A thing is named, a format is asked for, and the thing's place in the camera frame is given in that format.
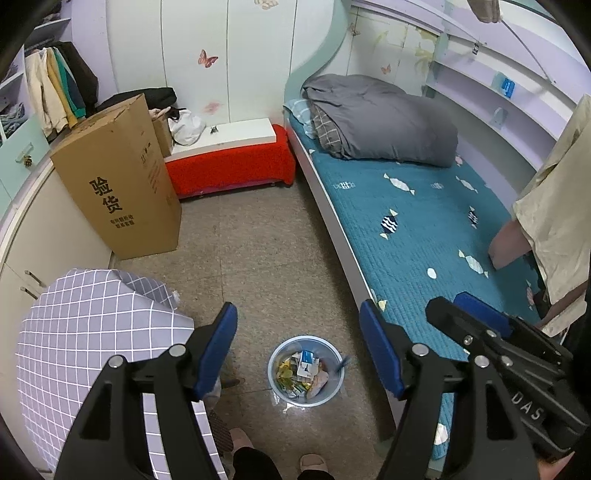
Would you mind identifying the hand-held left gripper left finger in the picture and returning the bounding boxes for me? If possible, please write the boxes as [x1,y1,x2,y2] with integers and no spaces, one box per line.
[54,301,238,480]

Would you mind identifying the purple bed shelf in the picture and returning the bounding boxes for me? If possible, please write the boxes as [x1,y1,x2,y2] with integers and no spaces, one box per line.
[425,28,573,171]

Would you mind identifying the small cardboard box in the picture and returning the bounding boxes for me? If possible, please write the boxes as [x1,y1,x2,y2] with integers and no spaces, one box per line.
[150,110,174,158]

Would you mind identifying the white board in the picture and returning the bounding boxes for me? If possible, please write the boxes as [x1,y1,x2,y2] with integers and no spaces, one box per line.
[164,117,278,162]

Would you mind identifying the purple checked tablecloth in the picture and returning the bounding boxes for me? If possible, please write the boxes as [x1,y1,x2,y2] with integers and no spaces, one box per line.
[14,267,232,480]

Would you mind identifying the blue plastic basin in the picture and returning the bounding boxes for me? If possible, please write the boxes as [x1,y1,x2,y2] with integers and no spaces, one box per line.
[268,336,346,407]

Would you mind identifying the white low cabinet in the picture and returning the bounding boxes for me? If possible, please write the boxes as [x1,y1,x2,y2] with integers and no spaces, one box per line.
[0,161,116,319]

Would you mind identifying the person's right hand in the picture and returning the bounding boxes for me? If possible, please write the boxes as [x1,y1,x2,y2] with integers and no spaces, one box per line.
[538,455,580,480]

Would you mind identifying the purple open wardrobe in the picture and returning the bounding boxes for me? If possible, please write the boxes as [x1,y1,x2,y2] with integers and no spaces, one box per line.
[0,0,100,204]

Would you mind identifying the pink hanging garment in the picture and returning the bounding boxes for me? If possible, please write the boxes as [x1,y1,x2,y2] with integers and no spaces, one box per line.
[488,217,532,271]

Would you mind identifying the small blue box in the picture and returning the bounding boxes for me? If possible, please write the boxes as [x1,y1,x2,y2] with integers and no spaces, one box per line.
[492,73,518,99]

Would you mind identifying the large cardboard box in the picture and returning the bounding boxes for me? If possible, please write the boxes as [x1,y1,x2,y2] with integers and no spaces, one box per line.
[50,93,182,260]

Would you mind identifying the black bag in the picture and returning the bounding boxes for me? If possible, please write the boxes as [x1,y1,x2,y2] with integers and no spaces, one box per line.
[95,87,178,114]

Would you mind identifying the grey checked blanket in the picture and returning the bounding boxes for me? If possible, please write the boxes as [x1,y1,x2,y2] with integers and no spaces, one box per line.
[311,108,346,155]

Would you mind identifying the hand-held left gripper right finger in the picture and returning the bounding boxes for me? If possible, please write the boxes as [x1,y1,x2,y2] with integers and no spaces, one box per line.
[359,299,541,480]

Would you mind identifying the grey duvet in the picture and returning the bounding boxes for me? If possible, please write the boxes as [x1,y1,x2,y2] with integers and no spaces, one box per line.
[302,74,460,168]

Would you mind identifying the pink white wrapper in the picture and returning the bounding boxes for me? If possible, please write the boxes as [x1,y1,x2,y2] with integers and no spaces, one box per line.
[307,369,329,400]

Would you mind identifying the green hanging garment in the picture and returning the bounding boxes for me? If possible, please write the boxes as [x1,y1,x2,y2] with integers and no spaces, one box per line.
[55,46,86,121]

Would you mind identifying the cream hanging jacket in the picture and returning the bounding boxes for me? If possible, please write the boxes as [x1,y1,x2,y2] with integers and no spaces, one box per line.
[24,48,65,139]

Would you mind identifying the black hanging coat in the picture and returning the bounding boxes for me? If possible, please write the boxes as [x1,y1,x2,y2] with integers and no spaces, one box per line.
[58,41,100,112]

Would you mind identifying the blue white small carton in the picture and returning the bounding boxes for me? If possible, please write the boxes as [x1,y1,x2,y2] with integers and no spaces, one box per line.
[295,350,321,380]

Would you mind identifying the beige cloth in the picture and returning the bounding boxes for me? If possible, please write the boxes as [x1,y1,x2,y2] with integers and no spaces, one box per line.
[470,0,502,23]

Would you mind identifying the person's left leg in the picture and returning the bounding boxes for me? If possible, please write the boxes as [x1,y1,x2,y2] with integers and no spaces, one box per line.
[233,445,282,480]

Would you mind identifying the folded blue jeans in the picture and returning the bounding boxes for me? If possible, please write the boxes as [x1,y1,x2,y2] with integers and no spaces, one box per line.
[0,104,28,134]

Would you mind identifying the black mesh fabric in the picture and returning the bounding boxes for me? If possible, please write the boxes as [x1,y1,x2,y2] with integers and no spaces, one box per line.
[209,408,234,460]

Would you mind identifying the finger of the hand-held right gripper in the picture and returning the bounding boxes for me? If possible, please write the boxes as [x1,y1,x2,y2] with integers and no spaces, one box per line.
[425,298,574,376]
[454,292,574,360]

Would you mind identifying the teal bunk bed frame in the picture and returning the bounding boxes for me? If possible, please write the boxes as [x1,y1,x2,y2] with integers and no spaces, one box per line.
[281,0,591,462]

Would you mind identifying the cream hanging shirt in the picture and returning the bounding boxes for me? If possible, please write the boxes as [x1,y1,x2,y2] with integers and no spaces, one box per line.
[512,95,591,337]

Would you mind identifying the teal candy-print bed sheet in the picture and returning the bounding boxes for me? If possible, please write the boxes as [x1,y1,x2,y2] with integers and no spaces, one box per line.
[295,129,568,462]

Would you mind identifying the red covered bench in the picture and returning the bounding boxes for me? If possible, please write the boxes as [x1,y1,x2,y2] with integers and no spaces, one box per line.
[164,124,297,200]

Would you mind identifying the yellow hanging garment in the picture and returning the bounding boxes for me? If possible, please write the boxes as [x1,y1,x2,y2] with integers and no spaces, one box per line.
[48,48,71,132]

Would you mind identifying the white plastic bag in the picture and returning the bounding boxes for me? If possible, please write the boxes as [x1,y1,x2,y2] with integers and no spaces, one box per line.
[167,110,206,146]

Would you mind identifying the blue checked pillow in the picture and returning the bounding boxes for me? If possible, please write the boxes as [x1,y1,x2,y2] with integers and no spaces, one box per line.
[283,98,319,139]

